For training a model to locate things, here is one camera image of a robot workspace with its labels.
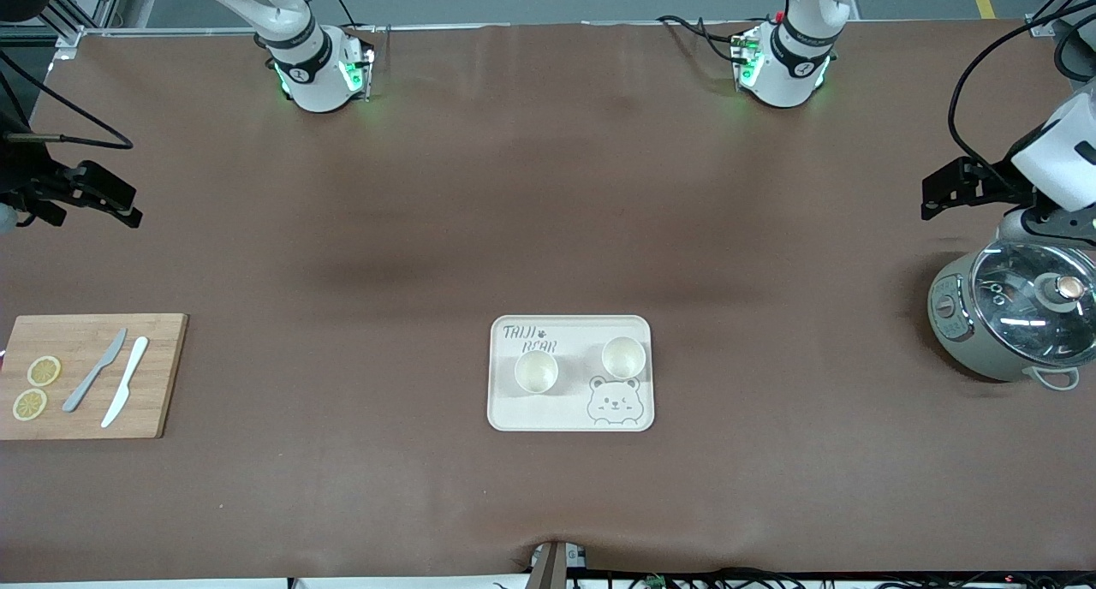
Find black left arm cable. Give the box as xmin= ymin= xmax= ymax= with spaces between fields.
xmin=948 ymin=20 xmax=1096 ymax=176

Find brown table mat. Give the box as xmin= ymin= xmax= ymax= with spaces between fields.
xmin=0 ymin=20 xmax=1096 ymax=583

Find white plastic cup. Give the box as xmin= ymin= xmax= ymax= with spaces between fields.
xmin=601 ymin=336 xmax=646 ymax=380
xmin=513 ymin=350 xmax=560 ymax=396

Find grey mount post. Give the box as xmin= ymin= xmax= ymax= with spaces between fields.
xmin=527 ymin=540 xmax=592 ymax=589

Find glass pot lid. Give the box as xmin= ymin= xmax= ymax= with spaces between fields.
xmin=970 ymin=236 xmax=1096 ymax=369

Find bamboo cutting board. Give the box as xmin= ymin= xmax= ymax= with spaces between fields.
xmin=0 ymin=313 xmax=189 ymax=441

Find grey plastic knife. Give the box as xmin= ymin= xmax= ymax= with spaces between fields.
xmin=62 ymin=327 xmax=128 ymax=413

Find white tray with bear print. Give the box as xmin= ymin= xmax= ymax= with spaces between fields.
xmin=486 ymin=314 xmax=656 ymax=433

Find white plastic knife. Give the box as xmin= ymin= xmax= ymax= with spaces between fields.
xmin=100 ymin=336 xmax=150 ymax=429

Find black left base cables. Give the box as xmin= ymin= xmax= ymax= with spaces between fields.
xmin=657 ymin=13 xmax=748 ymax=64

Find grey-green cooking pot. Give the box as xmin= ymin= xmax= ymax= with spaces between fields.
xmin=927 ymin=236 xmax=1096 ymax=391

